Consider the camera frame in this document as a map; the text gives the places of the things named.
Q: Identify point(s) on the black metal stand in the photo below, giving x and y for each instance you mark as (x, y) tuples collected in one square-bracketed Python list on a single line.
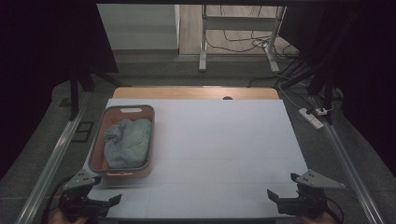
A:
[(327, 93), (74, 93)]

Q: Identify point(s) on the white metal desk frame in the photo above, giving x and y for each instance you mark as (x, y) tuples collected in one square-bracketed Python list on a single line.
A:
[(203, 46)]

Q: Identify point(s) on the white paper table cover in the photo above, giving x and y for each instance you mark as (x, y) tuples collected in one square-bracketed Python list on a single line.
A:
[(218, 140)]

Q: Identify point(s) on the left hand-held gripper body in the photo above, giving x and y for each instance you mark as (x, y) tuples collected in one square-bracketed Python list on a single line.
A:
[(81, 207)]

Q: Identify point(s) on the person's right hand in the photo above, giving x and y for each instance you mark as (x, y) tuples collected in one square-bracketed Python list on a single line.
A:
[(320, 220)]

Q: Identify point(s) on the pink plastic basket grey rim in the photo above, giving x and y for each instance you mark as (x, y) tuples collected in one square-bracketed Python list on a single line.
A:
[(109, 124)]

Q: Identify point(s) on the black curtain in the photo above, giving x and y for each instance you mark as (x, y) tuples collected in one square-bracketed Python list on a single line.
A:
[(367, 77), (37, 62)]

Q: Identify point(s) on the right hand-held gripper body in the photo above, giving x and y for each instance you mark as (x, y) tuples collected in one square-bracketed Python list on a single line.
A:
[(306, 202)]

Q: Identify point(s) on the white plug adapter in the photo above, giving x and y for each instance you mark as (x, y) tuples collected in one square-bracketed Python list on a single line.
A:
[(322, 111)]

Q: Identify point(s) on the white cabinet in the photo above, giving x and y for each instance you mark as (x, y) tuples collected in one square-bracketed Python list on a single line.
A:
[(140, 28)]

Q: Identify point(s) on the wooden table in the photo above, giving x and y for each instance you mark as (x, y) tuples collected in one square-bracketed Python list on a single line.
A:
[(193, 93)]

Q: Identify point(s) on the light blue denim garment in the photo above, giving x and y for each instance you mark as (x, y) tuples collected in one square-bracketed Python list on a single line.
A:
[(130, 146)]

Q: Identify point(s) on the person's left hand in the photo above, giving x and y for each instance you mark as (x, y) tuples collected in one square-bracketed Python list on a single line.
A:
[(67, 219)]

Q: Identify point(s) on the black rectangular floor frame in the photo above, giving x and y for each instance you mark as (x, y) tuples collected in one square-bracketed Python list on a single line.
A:
[(74, 132)]

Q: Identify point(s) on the aluminium rail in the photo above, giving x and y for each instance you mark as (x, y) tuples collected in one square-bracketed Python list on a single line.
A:
[(351, 174), (46, 174)]

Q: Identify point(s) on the white power strip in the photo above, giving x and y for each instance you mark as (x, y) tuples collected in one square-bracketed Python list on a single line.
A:
[(309, 118)]

